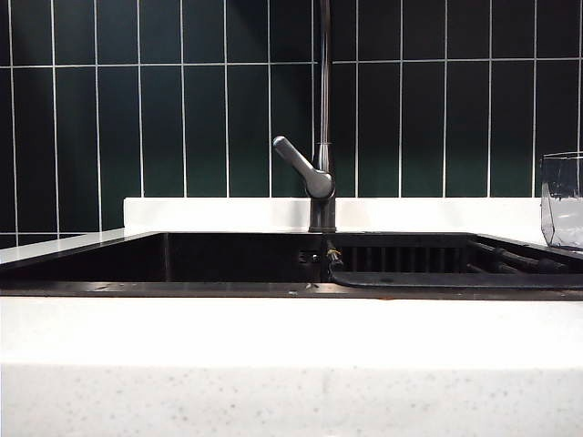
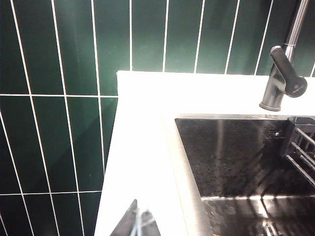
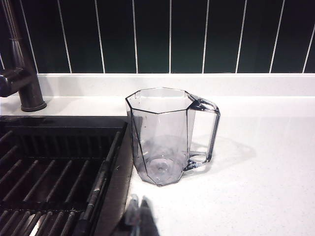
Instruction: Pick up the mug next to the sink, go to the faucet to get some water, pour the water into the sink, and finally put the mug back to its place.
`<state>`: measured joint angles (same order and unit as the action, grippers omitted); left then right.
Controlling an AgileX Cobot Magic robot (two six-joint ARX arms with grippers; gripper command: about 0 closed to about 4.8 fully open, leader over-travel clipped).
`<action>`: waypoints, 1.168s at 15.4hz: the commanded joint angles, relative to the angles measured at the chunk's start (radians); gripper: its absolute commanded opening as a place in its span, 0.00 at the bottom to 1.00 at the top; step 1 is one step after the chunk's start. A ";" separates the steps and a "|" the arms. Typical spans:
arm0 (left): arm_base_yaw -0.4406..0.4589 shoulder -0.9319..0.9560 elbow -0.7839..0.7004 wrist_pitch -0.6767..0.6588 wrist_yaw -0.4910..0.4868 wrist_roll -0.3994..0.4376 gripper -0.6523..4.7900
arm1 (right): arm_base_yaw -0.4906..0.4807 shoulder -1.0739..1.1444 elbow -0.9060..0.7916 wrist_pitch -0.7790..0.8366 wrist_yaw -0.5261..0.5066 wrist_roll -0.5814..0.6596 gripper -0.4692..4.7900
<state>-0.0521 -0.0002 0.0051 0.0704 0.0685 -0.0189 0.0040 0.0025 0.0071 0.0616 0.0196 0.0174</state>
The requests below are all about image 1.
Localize grey metal faucet lever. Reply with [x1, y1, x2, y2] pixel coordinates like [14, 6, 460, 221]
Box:
[271, 135, 337, 200]

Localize clear faceted glass mug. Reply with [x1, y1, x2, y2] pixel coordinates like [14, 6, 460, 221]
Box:
[538, 152, 583, 251]

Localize black undermount sink basin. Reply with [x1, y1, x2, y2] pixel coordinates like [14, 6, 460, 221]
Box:
[0, 229, 583, 301]

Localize dark metal gooseneck faucet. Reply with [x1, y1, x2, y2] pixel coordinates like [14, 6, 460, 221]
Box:
[308, 0, 339, 233]

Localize small black yellow clip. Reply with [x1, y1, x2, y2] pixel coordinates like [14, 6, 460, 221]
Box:
[323, 240, 343, 268]

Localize black slatted drain basket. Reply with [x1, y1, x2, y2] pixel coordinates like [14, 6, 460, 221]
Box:
[328, 234, 583, 290]

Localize black rack rods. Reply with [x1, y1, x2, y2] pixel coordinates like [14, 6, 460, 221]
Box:
[465, 239, 570, 275]

